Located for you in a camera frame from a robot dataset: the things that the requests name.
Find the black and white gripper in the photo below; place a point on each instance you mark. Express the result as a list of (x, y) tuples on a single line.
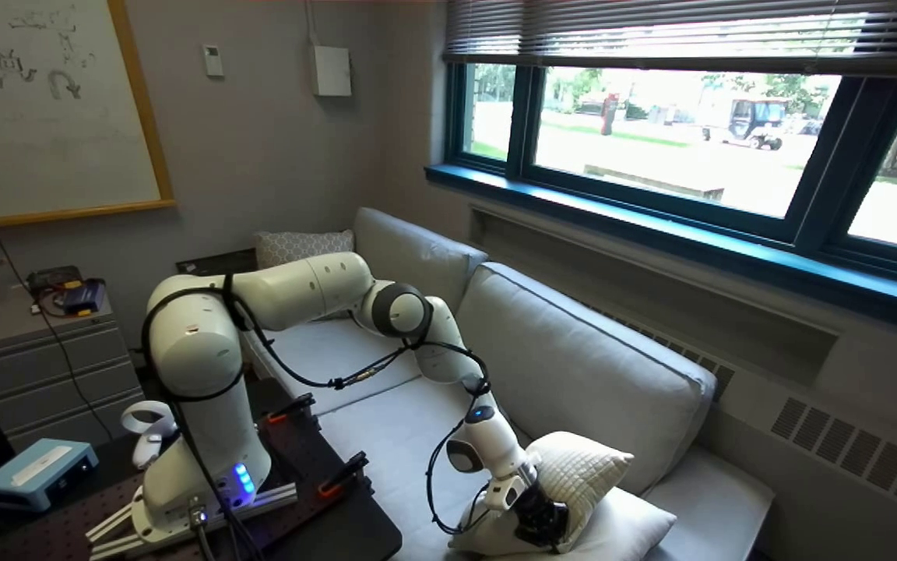
[(517, 509)]

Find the white cushion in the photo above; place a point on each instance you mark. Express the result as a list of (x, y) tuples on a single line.
[(614, 529), (577, 472)]

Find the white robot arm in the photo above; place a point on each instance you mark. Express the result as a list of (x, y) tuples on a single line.
[(218, 469)]

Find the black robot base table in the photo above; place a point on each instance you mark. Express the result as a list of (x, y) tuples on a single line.
[(294, 529)]

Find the grey fabric sofa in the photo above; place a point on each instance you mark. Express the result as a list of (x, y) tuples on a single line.
[(552, 364)]

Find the white VR controller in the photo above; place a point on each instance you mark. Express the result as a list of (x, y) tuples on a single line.
[(150, 421)]

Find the blue framed window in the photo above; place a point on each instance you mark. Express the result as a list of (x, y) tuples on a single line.
[(788, 178)]

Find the dark window blinds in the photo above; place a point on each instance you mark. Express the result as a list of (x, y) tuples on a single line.
[(714, 36)]

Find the grey drawer cabinet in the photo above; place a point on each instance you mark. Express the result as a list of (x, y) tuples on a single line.
[(63, 377)]

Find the light blue box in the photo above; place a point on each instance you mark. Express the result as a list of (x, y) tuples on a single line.
[(40, 472)]

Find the wood framed whiteboard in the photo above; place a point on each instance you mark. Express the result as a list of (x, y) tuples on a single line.
[(77, 123)]

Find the orange handled clamp front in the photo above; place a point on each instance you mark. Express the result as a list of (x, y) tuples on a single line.
[(342, 477)]

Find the orange handled clamp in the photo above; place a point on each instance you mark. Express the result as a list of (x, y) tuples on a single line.
[(300, 407), (342, 477)]

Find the orange handled clamp rear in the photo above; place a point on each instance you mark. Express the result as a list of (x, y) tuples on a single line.
[(300, 407)]

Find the wall radiator grille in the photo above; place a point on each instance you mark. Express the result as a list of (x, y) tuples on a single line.
[(762, 412)]

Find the white wall box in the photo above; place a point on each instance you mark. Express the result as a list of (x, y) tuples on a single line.
[(331, 72)]

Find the white wall thermostat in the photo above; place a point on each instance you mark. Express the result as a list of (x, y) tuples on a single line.
[(212, 60)]

